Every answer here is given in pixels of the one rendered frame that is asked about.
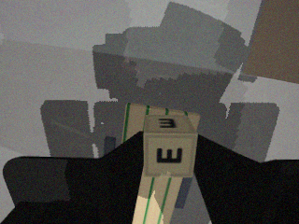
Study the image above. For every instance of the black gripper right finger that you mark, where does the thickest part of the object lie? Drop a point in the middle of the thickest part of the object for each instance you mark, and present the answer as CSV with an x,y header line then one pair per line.
x,y
239,190

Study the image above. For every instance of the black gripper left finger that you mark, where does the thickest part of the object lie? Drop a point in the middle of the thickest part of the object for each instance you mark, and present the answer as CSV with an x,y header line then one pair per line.
x,y
110,183

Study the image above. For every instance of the tan labelled cube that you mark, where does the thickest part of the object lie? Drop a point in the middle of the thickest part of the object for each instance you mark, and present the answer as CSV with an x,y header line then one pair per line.
x,y
170,143

